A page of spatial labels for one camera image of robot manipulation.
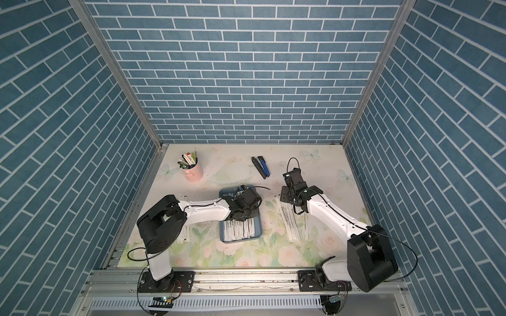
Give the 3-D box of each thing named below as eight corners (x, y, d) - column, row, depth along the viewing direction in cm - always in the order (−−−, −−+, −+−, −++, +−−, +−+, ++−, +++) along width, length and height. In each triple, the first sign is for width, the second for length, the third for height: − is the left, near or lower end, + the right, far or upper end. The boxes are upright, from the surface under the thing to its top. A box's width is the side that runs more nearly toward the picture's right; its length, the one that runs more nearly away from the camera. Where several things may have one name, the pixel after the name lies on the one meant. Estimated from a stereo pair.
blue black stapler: (263, 179, 106) (263, 177, 105) (251, 160, 115) (251, 157, 114) (273, 175, 108) (273, 173, 106) (260, 156, 117) (260, 154, 115)
